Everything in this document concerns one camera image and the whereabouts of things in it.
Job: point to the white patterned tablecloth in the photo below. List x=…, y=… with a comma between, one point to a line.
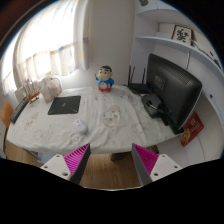
x=108, y=122

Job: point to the cartoon boy figurine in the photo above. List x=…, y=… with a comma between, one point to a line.
x=104, y=78

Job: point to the black computer monitor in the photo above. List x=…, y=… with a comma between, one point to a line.
x=173, y=95

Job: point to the white sheer curtain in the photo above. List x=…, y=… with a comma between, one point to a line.
x=53, y=42

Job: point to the framed calligraphy picture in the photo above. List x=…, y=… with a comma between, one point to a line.
x=182, y=34

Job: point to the white wall shelf unit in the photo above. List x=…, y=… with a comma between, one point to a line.
x=153, y=29

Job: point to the black mouse pad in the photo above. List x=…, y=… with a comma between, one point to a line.
x=65, y=105

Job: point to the black keyboard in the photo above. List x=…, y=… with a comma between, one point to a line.
x=18, y=110

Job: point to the white plastic bag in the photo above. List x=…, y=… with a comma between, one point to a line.
x=50, y=88

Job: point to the wooden model stand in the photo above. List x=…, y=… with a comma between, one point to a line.
x=32, y=91

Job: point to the black wifi router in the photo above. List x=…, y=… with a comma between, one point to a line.
x=140, y=88

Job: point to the red paper packet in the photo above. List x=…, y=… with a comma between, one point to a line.
x=192, y=128

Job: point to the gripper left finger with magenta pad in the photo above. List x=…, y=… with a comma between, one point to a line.
x=70, y=166

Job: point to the orange wooden chair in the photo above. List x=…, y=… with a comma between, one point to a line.
x=6, y=113

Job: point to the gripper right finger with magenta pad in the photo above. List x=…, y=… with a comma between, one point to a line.
x=151, y=167

